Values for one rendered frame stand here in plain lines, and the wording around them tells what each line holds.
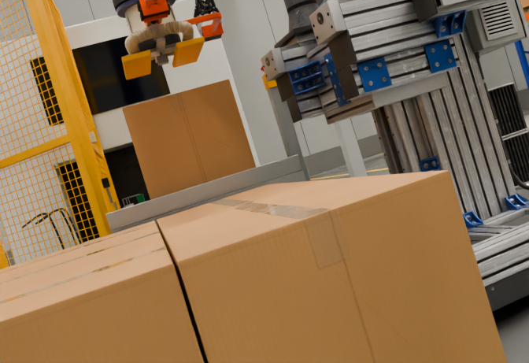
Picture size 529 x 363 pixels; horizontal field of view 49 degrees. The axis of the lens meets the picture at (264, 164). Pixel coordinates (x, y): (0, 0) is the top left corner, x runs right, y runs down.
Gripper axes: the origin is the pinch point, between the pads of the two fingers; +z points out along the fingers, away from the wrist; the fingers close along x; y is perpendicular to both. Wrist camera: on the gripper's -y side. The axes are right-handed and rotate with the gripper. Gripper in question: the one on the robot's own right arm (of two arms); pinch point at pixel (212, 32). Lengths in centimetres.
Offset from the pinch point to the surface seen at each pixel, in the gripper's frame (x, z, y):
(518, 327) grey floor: 37, 122, 102
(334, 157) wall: 331, 84, -866
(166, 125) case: -32, 37, 35
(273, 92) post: 22.1, 30.0, -13.4
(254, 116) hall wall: 196, -40, -865
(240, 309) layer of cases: -39, 78, 169
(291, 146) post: 23, 56, -14
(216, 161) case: -18, 55, 35
